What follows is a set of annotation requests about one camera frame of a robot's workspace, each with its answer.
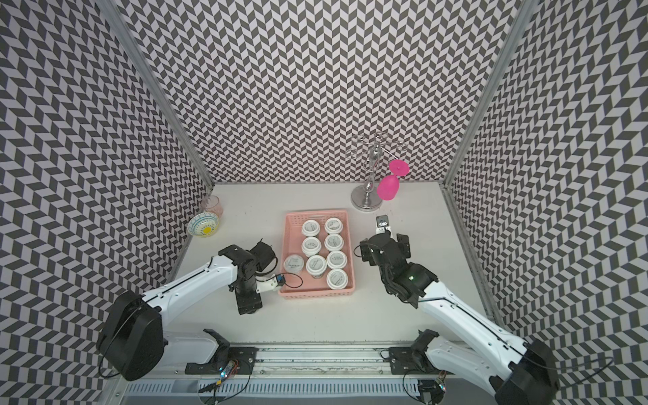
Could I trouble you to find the clear lid yogurt cup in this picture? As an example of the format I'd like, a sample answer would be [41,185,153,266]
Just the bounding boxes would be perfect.
[283,254,305,274]

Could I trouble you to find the red label yogurt cup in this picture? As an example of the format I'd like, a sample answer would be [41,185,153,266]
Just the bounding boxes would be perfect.
[327,251,349,269]

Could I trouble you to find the pink perforated plastic basket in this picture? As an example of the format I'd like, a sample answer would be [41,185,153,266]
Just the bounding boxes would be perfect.
[279,209,355,300]

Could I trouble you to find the white lid yogurt cup right-near-basket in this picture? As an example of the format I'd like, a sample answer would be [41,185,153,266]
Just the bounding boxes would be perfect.
[324,234,345,252]

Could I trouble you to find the green yogurt cup white lid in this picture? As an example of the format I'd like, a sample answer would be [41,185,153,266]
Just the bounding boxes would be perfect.
[324,217,344,235]

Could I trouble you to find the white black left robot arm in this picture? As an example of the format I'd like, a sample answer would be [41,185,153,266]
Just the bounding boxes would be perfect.
[96,245,273,381]

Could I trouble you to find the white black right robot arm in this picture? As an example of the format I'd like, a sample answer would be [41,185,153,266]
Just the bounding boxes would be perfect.
[359,231,560,404]

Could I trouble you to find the blue yellow patterned bowl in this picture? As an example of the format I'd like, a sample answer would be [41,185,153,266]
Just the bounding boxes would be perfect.
[187,212,220,237]

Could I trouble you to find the magenta plastic wine glass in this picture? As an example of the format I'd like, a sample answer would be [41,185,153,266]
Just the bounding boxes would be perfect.
[376,160,410,201]

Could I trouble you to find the pink transparent plastic cup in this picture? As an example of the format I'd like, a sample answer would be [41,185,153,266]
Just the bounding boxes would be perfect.
[201,195,224,218]

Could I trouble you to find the chrome cup holder stand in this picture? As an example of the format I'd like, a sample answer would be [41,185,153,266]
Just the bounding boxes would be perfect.
[351,132,407,213]

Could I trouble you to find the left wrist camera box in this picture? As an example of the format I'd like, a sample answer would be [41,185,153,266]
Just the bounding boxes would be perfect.
[256,274,285,294]

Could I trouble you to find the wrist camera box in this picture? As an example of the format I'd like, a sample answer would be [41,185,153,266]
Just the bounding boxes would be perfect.
[376,215,391,234]
[256,274,285,294]

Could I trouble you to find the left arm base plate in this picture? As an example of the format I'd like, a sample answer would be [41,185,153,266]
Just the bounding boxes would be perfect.
[184,346,259,376]

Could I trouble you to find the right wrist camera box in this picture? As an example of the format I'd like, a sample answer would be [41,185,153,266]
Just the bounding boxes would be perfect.
[376,215,391,234]

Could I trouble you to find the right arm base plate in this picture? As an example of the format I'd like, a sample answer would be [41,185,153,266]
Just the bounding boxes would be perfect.
[380,347,452,376]

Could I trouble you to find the aluminium front rail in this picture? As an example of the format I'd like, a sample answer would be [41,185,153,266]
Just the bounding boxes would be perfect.
[99,344,499,404]

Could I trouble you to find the aluminium corner post right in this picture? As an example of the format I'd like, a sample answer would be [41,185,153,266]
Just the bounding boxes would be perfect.
[442,0,539,188]

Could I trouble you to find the aluminium corner post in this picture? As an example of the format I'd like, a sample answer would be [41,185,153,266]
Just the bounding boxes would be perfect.
[96,0,214,191]
[442,0,539,188]

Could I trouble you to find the aluminium corner post left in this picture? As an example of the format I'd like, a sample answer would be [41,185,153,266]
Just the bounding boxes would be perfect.
[96,0,214,191]

